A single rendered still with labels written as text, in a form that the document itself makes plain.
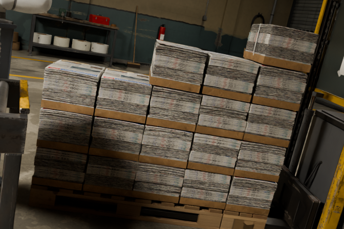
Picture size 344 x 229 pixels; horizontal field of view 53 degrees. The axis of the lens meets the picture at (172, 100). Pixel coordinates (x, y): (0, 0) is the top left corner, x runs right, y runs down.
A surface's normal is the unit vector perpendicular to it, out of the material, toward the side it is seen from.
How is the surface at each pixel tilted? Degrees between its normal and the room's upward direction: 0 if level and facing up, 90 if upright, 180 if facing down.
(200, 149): 89
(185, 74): 90
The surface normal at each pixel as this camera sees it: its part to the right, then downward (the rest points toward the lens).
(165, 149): 0.08, 0.22
